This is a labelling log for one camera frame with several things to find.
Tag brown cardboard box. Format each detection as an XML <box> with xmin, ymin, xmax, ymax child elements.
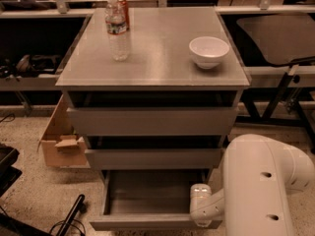
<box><xmin>40</xmin><ymin>96</ymin><xmax>89</xmax><ymax>168</ymax></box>

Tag red soda can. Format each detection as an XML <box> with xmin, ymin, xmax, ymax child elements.
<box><xmin>118</xmin><ymin>0</ymin><xmax>130</xmax><ymax>30</ymax></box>

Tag clear plastic water bottle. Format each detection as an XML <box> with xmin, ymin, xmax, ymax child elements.
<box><xmin>105</xmin><ymin>0</ymin><xmax>130</xmax><ymax>61</ymax></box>

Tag metal shelf frame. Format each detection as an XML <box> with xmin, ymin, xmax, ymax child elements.
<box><xmin>0</xmin><ymin>0</ymin><xmax>315</xmax><ymax>108</ymax></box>

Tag grey bottom drawer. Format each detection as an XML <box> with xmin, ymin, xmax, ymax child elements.
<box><xmin>90</xmin><ymin>169</ymin><xmax>208</xmax><ymax>231</ymax></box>

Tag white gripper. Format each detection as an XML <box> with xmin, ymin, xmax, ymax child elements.
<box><xmin>190</xmin><ymin>184</ymin><xmax>212</xmax><ymax>228</ymax></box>

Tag black chair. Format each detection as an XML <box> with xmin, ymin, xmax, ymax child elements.
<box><xmin>237</xmin><ymin>13</ymin><xmax>315</xmax><ymax>124</ymax></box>

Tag grey drawer cabinet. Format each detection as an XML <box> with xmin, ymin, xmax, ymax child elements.
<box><xmin>55</xmin><ymin>6</ymin><xmax>252</xmax><ymax>193</ymax></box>

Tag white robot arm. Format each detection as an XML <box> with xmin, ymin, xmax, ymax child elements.
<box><xmin>190</xmin><ymin>134</ymin><xmax>314</xmax><ymax>236</ymax></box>

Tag grey drawer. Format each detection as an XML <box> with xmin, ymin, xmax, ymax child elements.
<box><xmin>90</xmin><ymin>169</ymin><xmax>208</xmax><ymax>231</ymax></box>
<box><xmin>85</xmin><ymin>148</ymin><xmax>221</xmax><ymax>170</ymax></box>
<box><xmin>67</xmin><ymin>107</ymin><xmax>238</xmax><ymax>137</ymax></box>

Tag black chair base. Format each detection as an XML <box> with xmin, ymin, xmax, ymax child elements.
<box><xmin>0</xmin><ymin>144</ymin><xmax>87</xmax><ymax>236</ymax></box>

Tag black headphones on shelf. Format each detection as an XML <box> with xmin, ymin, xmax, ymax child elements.
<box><xmin>0</xmin><ymin>54</ymin><xmax>62</xmax><ymax>79</ymax></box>

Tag white ceramic bowl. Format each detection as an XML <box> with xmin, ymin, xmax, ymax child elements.
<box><xmin>189</xmin><ymin>36</ymin><xmax>230</xmax><ymax>69</ymax></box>

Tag grey middle drawer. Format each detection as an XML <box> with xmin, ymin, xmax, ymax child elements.
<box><xmin>85</xmin><ymin>148</ymin><xmax>221</xmax><ymax>170</ymax></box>

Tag black floor cable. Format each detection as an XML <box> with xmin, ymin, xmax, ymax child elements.
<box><xmin>48</xmin><ymin>218</ymin><xmax>87</xmax><ymax>236</ymax></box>

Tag grey top drawer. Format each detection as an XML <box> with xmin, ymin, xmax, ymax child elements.
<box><xmin>67</xmin><ymin>107</ymin><xmax>238</xmax><ymax>137</ymax></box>

